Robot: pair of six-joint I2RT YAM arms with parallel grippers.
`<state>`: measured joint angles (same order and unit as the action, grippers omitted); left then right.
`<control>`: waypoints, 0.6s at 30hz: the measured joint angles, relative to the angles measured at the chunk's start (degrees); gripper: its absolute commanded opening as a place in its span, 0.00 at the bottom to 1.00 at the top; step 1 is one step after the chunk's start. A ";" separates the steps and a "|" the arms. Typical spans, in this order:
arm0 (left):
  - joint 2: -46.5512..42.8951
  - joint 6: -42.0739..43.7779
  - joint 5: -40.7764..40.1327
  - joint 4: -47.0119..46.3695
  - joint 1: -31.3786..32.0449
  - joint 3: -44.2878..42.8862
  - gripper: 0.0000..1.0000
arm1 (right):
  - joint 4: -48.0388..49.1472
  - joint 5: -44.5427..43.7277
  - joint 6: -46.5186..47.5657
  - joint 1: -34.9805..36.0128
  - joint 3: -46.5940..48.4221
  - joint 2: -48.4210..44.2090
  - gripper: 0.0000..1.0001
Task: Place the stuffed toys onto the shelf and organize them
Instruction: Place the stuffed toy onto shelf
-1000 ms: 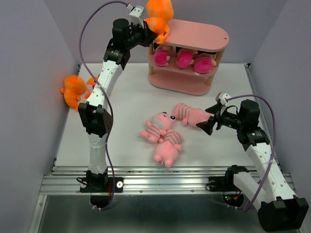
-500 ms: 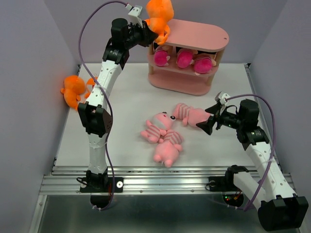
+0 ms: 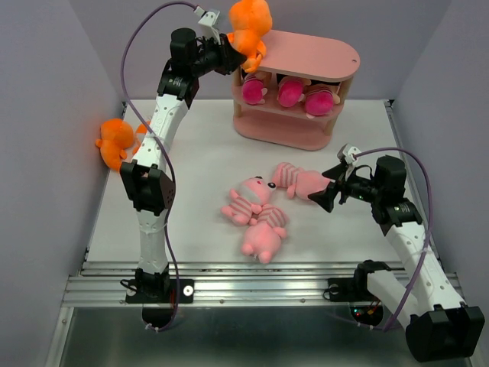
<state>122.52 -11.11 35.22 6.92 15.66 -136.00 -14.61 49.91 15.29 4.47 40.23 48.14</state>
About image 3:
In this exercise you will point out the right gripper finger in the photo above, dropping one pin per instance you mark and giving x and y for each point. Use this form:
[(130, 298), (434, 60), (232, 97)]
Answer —
[(338, 172), (325, 198)]

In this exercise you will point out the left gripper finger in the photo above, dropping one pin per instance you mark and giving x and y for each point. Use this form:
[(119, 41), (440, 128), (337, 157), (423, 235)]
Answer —
[(226, 47), (231, 63)]

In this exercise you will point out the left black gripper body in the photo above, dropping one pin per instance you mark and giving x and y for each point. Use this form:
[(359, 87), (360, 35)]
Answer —
[(211, 57)]

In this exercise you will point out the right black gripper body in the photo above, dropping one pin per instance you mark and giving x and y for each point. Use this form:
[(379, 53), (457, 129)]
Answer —
[(356, 187)]

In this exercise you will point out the boy doll pink pants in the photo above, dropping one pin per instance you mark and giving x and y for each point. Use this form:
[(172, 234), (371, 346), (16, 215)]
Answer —
[(254, 88), (291, 89), (320, 100)]

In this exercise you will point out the orange shark plush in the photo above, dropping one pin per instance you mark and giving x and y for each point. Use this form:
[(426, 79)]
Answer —
[(139, 136), (250, 21)]

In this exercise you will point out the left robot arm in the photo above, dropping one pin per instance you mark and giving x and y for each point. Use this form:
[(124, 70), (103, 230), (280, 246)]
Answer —
[(149, 177)]

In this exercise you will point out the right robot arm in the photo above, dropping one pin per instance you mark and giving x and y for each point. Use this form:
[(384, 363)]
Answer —
[(437, 322)]

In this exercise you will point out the pink three-tier shelf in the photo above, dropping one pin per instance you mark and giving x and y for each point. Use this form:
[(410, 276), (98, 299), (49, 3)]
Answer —
[(323, 60)]

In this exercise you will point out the pink striped plush upper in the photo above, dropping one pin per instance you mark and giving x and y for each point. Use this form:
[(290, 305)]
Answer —
[(297, 181)]

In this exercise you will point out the pink striped plush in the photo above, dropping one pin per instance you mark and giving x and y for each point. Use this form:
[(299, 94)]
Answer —
[(297, 181), (264, 236)]

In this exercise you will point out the pink plush with face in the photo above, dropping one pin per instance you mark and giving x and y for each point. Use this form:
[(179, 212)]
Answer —
[(248, 200)]

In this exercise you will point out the pink striped plush lower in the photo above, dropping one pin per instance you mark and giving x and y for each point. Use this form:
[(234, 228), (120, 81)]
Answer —
[(264, 236)]

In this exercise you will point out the plain orange plush toy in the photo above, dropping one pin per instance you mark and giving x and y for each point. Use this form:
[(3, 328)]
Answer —
[(116, 137)]

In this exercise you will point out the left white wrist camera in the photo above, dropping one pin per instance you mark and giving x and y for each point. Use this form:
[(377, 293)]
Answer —
[(208, 23)]

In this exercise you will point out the aluminium rail frame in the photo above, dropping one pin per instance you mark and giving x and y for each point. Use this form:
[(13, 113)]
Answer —
[(238, 312)]

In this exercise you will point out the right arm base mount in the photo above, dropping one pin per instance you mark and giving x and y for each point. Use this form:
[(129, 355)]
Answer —
[(367, 309)]

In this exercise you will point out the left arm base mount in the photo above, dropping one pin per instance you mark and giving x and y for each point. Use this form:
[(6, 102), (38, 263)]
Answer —
[(159, 306)]

